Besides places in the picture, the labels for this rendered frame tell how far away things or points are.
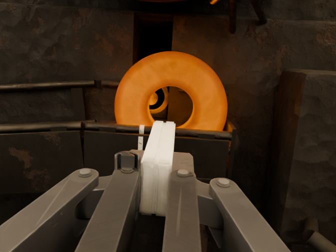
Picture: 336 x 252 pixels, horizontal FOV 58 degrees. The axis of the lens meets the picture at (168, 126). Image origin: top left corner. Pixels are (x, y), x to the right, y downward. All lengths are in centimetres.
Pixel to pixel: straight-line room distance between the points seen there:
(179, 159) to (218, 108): 25
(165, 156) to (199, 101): 26
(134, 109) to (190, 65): 9
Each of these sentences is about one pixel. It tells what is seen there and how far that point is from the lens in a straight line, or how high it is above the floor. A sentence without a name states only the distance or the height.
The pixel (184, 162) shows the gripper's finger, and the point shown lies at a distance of 17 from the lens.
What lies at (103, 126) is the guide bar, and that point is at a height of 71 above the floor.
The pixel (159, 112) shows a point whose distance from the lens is 53.
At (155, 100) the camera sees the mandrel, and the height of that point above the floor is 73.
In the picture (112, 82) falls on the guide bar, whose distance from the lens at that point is 48.
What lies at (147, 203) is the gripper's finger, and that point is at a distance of 16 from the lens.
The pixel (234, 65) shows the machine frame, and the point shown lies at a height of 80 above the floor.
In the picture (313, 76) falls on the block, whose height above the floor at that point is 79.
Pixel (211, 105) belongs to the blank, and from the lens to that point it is 41.
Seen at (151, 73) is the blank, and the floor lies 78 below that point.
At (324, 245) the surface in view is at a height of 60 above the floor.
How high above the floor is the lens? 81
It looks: 13 degrees down
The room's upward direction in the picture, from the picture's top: 4 degrees clockwise
